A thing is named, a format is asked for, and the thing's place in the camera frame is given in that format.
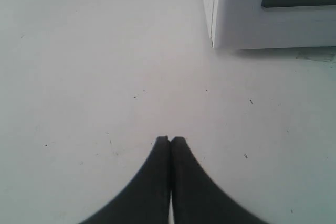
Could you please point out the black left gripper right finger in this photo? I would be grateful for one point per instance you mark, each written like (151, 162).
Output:
(195, 197)

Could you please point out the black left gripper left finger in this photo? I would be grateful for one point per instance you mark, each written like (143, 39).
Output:
(146, 198)

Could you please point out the white microwave door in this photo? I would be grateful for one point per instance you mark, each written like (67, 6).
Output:
(254, 24)

